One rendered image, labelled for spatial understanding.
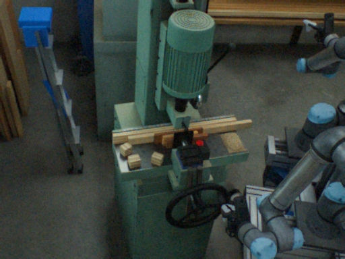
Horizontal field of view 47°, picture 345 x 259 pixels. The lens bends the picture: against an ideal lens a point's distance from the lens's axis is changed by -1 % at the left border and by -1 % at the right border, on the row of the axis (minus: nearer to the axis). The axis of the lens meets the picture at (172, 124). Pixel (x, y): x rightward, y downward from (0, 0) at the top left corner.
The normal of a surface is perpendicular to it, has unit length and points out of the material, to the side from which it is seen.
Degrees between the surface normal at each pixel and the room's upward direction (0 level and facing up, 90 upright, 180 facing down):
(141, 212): 90
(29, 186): 1
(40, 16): 0
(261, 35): 90
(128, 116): 0
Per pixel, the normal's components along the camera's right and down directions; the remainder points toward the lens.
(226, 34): 0.14, 0.67
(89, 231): 0.08, -0.74
